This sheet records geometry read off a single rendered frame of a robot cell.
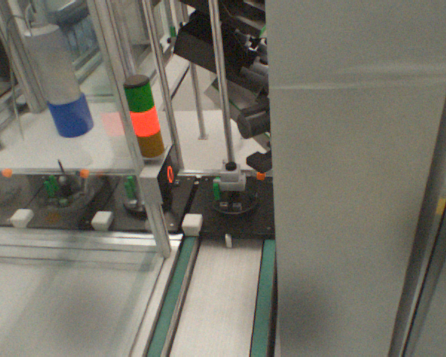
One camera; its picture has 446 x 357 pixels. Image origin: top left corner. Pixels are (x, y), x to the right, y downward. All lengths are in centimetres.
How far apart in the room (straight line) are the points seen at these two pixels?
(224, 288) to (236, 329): 11
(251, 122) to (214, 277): 39
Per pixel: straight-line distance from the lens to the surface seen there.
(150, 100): 80
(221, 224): 109
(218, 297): 101
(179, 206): 117
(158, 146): 84
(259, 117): 93
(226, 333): 95
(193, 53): 122
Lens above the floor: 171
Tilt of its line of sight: 36 degrees down
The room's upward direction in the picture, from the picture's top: 8 degrees counter-clockwise
